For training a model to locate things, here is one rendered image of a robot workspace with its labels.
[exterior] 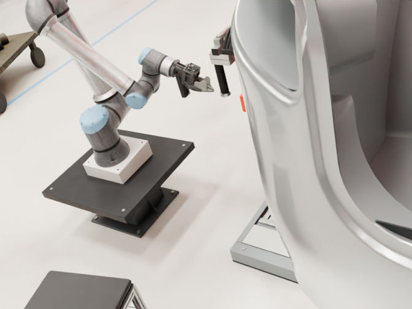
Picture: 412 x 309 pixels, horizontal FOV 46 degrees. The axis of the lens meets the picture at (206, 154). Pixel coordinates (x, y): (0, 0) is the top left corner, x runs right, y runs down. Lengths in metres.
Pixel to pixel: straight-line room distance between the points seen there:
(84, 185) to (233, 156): 0.91
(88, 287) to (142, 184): 0.65
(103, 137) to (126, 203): 0.34
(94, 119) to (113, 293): 0.87
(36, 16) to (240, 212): 1.34
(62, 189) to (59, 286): 0.72
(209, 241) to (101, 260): 0.56
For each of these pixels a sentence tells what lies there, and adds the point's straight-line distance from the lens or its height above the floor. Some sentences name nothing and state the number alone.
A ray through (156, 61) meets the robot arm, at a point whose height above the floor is 0.85.
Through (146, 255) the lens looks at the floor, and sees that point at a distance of 2.50.
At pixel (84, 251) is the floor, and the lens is 2.69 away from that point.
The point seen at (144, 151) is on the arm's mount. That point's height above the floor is 0.35.
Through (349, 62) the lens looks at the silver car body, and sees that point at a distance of 0.68.
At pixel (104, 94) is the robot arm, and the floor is 0.69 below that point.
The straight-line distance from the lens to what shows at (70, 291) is 2.04.
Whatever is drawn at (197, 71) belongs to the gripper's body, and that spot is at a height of 0.79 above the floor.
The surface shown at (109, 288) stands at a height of 0.34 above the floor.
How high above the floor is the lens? 1.72
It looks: 35 degrees down
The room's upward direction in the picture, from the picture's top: 16 degrees counter-clockwise
